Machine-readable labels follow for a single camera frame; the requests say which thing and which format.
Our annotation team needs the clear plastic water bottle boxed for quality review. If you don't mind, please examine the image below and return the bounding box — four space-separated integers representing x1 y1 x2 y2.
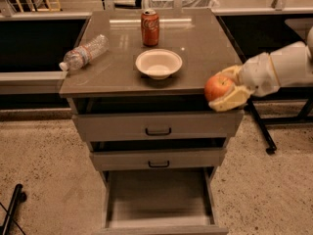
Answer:
59 34 109 71

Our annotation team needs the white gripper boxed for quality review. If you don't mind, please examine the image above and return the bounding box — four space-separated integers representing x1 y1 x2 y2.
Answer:
208 53 280 112

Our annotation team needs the red cola can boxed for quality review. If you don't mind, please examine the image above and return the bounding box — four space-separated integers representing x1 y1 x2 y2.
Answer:
141 9 159 46

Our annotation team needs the white paper bowl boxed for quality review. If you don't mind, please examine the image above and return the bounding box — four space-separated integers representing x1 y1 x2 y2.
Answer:
135 49 183 79

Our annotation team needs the black stand left corner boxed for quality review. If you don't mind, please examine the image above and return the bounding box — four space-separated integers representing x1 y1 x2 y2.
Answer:
0 183 27 235

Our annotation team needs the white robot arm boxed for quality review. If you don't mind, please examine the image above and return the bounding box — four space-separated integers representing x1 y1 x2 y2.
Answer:
208 28 313 112

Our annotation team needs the red apple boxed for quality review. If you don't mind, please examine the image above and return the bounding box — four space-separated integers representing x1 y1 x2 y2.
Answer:
204 74 234 102

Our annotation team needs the grey top drawer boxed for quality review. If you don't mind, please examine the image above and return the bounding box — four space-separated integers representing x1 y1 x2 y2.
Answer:
73 111 244 142

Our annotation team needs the black table leg frame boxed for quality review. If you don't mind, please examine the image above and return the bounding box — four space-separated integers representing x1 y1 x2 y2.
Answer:
246 96 313 155

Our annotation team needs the grey middle drawer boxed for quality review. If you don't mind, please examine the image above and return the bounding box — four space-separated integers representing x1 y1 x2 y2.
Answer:
90 148 226 171

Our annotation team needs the grey drawer cabinet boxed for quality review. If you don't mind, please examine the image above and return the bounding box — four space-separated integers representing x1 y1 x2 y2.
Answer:
59 8 256 235

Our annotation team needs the grey bottom drawer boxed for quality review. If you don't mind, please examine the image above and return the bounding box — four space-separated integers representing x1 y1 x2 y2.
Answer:
92 168 228 235

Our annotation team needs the grey drawer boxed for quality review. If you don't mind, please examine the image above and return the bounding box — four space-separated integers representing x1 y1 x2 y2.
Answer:
90 148 226 171
73 111 244 142
92 168 228 235

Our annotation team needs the white wire basket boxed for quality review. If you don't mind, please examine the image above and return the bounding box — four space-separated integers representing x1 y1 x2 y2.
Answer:
142 0 219 9

